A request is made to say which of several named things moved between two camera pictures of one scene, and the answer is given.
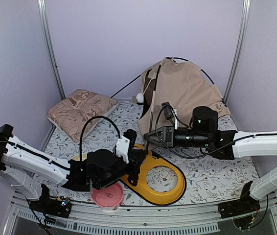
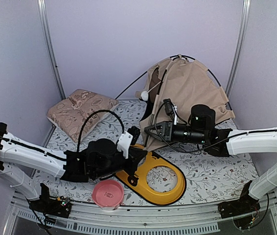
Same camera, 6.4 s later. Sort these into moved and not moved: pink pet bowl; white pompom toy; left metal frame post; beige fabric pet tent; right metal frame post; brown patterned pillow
Moved: beige fabric pet tent; white pompom toy
Not moved: left metal frame post; right metal frame post; pink pet bowl; brown patterned pillow
